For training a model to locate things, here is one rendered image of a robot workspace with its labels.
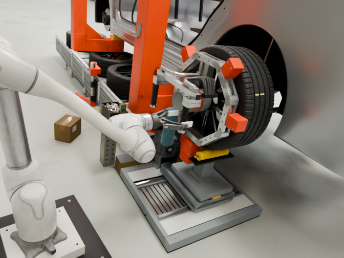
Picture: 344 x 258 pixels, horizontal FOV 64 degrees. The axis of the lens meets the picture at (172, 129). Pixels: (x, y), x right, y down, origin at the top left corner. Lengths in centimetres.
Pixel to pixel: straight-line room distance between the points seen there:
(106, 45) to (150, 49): 201
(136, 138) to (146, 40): 96
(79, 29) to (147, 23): 198
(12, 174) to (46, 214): 24
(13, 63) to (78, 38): 283
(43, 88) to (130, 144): 38
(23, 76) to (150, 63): 114
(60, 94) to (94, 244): 74
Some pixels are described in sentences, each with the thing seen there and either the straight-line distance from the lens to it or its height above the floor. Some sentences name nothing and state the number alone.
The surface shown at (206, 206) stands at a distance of 202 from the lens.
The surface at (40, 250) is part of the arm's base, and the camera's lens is 139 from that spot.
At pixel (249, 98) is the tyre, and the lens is 153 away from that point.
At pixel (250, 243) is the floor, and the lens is 208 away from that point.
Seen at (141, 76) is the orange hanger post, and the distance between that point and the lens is 200.
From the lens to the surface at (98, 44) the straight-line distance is 391.
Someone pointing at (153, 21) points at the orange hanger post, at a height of 122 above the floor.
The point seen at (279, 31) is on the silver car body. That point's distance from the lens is 176.
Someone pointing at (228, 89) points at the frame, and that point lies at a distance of 150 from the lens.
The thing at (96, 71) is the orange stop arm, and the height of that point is 48.
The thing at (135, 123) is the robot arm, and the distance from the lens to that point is 124.
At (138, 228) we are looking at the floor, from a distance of 194.
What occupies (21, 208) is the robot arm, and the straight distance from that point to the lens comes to 127.
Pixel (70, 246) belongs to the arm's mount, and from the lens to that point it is 140.
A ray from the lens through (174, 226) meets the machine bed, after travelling 189.
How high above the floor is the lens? 143
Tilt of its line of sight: 27 degrees down
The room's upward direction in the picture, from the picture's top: 11 degrees clockwise
